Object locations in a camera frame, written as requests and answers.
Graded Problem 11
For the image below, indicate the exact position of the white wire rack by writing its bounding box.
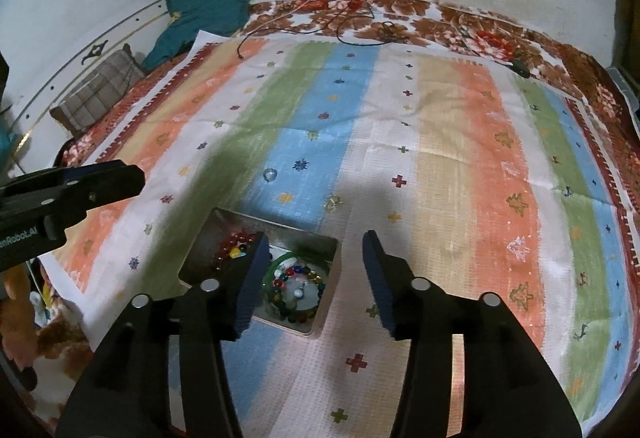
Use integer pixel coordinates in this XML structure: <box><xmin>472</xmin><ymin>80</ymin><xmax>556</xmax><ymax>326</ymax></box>
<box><xmin>605</xmin><ymin>66</ymin><xmax>640</xmax><ymax>119</ymax></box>

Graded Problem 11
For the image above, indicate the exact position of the thin light cable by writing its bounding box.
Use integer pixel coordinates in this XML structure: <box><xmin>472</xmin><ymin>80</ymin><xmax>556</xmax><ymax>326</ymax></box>
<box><xmin>236</xmin><ymin>8</ymin><xmax>321</xmax><ymax>60</ymax></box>

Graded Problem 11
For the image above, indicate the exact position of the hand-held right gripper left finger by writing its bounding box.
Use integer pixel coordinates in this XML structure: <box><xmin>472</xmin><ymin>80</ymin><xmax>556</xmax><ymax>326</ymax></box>
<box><xmin>55</xmin><ymin>231</ymin><xmax>273</xmax><ymax>438</ymax></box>

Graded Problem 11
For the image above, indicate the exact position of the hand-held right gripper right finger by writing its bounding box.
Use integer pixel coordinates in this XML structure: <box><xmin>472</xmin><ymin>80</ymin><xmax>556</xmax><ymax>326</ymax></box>
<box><xmin>362</xmin><ymin>229</ymin><xmax>583</xmax><ymax>438</ymax></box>

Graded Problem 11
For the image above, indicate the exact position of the checked grey pillow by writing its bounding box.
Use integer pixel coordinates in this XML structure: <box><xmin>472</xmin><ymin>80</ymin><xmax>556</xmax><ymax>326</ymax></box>
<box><xmin>49</xmin><ymin>44</ymin><xmax>147</xmax><ymax>139</ymax></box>

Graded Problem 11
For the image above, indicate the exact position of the teal cloth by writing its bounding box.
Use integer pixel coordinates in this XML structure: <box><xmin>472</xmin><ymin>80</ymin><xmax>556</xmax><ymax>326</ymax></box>
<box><xmin>0</xmin><ymin>118</ymin><xmax>16</xmax><ymax>156</ymax></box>

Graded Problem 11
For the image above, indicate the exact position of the dark red bead bracelet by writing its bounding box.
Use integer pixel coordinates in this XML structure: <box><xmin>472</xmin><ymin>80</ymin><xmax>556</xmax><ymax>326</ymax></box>
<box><xmin>215</xmin><ymin>231</ymin><xmax>254</xmax><ymax>270</ymax></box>

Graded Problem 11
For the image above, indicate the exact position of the white curved headboard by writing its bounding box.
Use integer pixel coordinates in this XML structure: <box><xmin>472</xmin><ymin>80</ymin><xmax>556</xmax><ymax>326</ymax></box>
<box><xmin>0</xmin><ymin>0</ymin><xmax>171</xmax><ymax>179</ymax></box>

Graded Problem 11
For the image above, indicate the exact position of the multicolour bead bracelet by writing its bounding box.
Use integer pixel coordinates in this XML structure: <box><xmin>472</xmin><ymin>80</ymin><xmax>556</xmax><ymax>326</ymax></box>
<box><xmin>271</xmin><ymin>265</ymin><xmax>327</xmax><ymax>320</ymax></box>

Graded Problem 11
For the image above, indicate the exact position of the silver metal tin box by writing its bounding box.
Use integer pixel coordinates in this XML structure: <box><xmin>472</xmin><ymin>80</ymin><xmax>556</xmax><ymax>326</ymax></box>
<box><xmin>178</xmin><ymin>207</ymin><xmax>342</xmax><ymax>336</ymax></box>

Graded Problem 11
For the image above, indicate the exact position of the green bangle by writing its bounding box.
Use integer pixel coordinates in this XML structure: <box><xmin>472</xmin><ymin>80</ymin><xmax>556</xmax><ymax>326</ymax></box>
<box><xmin>262</xmin><ymin>254</ymin><xmax>332</xmax><ymax>325</ymax></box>

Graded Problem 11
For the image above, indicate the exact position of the clear bead bracelet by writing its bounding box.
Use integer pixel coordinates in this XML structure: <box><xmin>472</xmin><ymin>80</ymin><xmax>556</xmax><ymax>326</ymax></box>
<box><xmin>280</xmin><ymin>279</ymin><xmax>321</xmax><ymax>309</ymax></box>

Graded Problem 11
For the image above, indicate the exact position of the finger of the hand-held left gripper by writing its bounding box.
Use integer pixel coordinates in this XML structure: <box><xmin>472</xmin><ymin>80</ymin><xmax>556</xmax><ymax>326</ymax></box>
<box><xmin>0</xmin><ymin>159</ymin><xmax>146</xmax><ymax>241</ymax></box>
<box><xmin>0</xmin><ymin>167</ymin><xmax>80</xmax><ymax>200</ymax></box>

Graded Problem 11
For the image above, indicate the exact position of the striped patterned mat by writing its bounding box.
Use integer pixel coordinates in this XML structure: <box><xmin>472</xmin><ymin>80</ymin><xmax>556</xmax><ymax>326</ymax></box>
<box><xmin>37</xmin><ymin>29</ymin><xmax>640</xmax><ymax>438</ymax></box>

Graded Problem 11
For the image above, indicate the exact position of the teal garment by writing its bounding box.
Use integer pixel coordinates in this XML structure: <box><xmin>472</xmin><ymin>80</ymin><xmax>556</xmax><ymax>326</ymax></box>
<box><xmin>141</xmin><ymin>0</ymin><xmax>251</xmax><ymax>72</ymax></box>

